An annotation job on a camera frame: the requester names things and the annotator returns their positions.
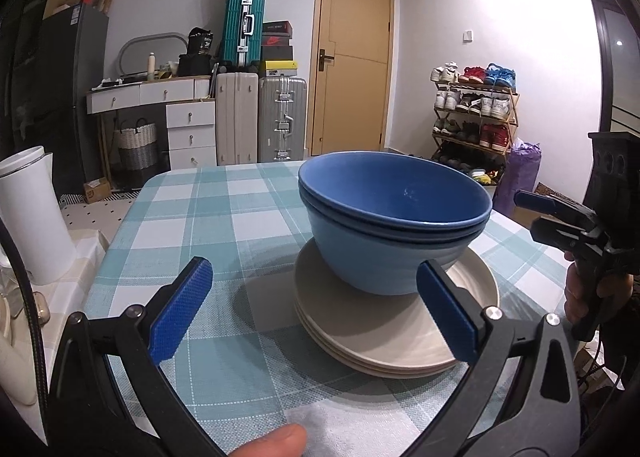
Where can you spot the black storage box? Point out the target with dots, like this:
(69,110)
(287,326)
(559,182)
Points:
(196,65)

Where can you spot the white drawer unit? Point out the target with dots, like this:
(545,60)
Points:
(191,134)

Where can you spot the printed large cardboard box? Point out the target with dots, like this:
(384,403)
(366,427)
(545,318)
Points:
(595,367)

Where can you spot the white electric kettle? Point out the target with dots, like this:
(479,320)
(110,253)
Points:
(30,222)

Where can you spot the white mug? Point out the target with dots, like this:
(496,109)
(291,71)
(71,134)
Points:
(12,367)

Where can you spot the dark tall cabinet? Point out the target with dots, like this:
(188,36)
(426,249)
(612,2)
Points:
(25,62)

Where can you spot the red and black shoe box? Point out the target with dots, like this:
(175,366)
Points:
(276,40)

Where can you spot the dark grey refrigerator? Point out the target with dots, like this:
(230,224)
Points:
(80,87)

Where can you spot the green yellow packets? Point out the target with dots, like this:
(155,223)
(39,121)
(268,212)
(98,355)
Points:
(169,70)

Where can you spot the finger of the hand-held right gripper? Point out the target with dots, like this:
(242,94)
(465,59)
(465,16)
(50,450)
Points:
(560,234)
(537,202)

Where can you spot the wooden door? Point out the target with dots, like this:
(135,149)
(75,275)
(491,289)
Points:
(355,87)

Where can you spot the person's left hand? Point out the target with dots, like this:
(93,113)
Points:
(272,443)

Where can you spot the blue bowl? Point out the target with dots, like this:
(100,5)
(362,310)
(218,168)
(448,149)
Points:
(380,262)
(380,187)
(400,235)

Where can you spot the person's right hand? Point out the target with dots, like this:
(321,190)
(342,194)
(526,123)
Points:
(571,292)

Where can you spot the beige earbuds case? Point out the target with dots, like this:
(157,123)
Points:
(42,309)

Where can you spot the beige suitcase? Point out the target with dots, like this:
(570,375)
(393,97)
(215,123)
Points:
(236,119)

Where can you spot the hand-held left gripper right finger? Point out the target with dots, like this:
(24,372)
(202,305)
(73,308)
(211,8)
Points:
(450,307)

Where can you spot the white trash bin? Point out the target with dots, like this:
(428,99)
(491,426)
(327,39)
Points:
(480,178)

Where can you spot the white bottle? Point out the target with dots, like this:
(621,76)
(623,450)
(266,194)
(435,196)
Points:
(151,67)

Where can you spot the black pouch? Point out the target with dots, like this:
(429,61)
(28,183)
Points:
(112,82)

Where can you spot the wooden shoe rack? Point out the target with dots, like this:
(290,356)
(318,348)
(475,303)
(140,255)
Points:
(514,112)

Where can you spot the white vanity desk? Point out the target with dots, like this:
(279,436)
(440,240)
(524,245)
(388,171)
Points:
(140,94)

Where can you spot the purple bag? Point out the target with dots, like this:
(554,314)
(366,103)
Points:
(520,177)

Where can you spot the black printed bag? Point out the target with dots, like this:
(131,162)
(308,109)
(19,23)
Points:
(201,42)

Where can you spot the small cardboard box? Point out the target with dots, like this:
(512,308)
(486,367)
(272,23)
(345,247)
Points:
(96,189)

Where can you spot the woven laundry basket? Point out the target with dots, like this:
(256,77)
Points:
(136,152)

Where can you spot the patterned rug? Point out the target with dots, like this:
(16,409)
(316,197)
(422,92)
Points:
(95,214)

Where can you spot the silver suitcase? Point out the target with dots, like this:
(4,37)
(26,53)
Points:
(281,119)

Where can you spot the cream plate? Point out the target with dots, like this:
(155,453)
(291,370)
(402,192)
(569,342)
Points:
(400,327)
(350,360)
(360,369)

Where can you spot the plain black shoe box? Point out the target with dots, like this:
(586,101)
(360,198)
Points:
(278,54)

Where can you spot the teal checked tablecloth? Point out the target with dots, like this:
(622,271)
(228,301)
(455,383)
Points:
(200,217)

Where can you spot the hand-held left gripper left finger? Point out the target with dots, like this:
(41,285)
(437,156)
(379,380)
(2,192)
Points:
(180,307)

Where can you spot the dark glass sliding door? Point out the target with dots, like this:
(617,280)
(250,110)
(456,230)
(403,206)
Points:
(615,87)

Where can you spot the teal suitcase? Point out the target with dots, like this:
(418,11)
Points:
(242,29)

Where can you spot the oval mirror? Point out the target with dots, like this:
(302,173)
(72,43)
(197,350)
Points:
(135,49)

